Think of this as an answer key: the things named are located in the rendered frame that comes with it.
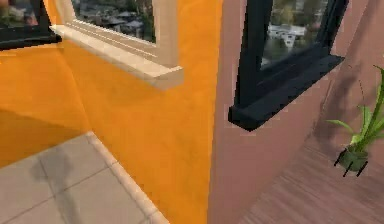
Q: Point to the beige framed window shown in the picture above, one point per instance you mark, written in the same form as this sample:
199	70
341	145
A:
133	56

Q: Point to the green potted house plant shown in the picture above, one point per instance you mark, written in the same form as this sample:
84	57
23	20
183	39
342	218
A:
356	156

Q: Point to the black framed window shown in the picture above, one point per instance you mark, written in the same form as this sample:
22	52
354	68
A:
20	36
283	80

